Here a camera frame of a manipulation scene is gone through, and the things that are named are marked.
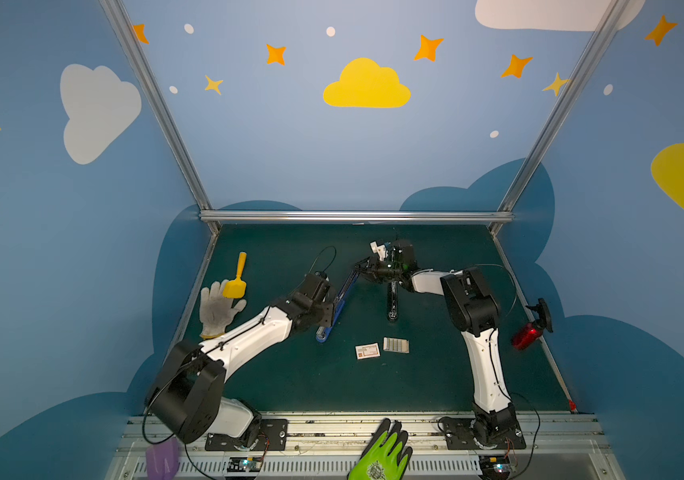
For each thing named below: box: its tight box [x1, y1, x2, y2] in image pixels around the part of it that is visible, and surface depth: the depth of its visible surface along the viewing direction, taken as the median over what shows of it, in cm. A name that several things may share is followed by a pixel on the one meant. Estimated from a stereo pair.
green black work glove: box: [347, 418, 413, 480], surface depth 72 cm
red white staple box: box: [355, 342, 381, 360], surface depth 90 cm
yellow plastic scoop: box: [223, 251, 247, 299], surface depth 106 cm
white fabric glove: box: [199, 279, 247, 339], surface depth 100 cm
